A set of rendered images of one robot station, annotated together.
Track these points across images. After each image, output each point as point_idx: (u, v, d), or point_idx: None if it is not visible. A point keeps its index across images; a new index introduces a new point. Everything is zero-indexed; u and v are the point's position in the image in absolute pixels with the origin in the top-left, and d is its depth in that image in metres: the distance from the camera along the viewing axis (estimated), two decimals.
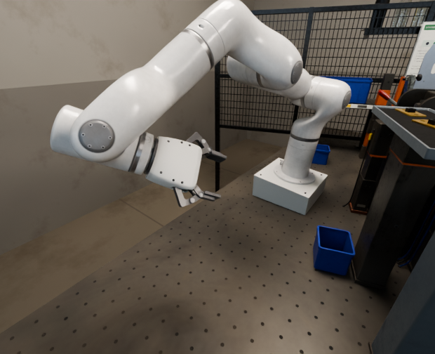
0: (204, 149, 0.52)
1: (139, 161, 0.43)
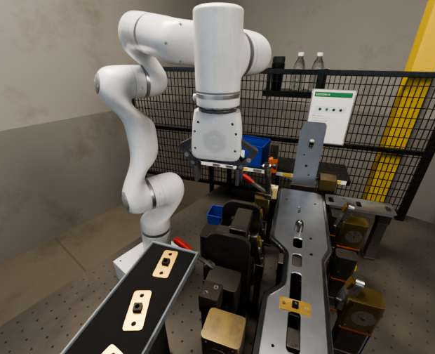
0: None
1: None
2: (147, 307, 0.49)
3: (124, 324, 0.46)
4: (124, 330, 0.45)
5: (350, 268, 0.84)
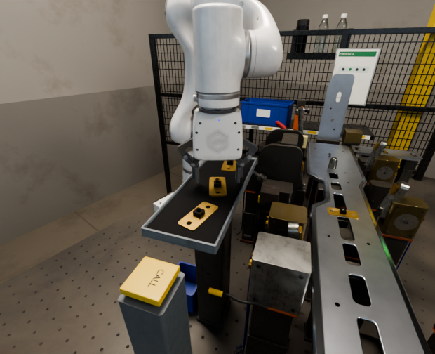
0: None
1: None
2: (225, 185, 0.54)
3: (210, 192, 0.51)
4: (210, 196, 0.51)
5: (384, 196, 0.89)
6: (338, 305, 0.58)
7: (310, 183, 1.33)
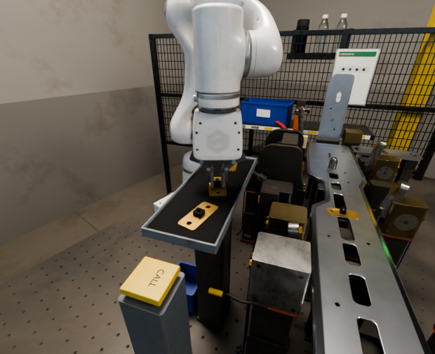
0: None
1: None
2: (225, 185, 0.54)
3: (210, 192, 0.51)
4: (210, 196, 0.51)
5: (384, 196, 0.89)
6: (338, 305, 0.58)
7: (310, 183, 1.33)
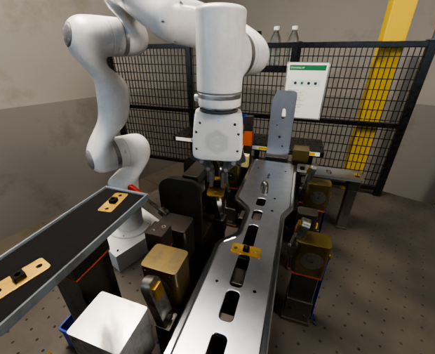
0: None
1: None
2: (225, 186, 0.54)
3: (208, 192, 0.52)
4: (208, 195, 0.51)
5: (311, 225, 0.85)
6: None
7: None
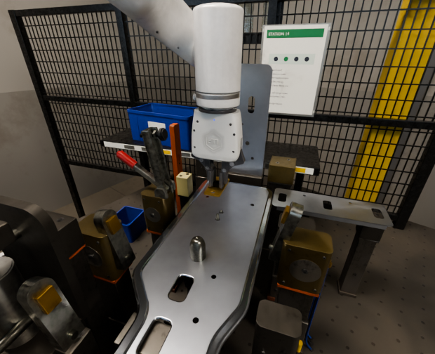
0: None
1: None
2: (225, 187, 0.54)
3: (205, 190, 0.52)
4: (204, 194, 0.51)
5: (285, 350, 0.37)
6: None
7: None
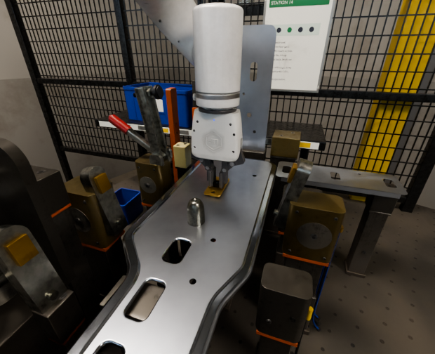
0: None
1: None
2: (225, 187, 0.54)
3: (205, 191, 0.52)
4: (204, 194, 0.51)
5: (295, 315, 0.33)
6: None
7: None
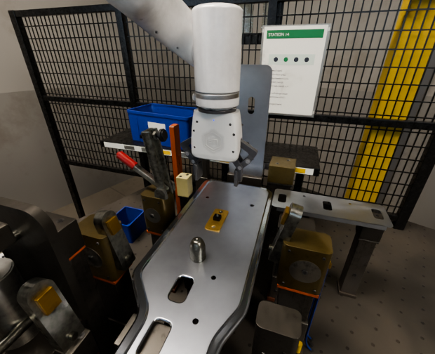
0: None
1: None
2: (224, 220, 0.58)
3: (206, 225, 0.56)
4: (205, 228, 0.56)
5: (285, 350, 0.37)
6: None
7: None
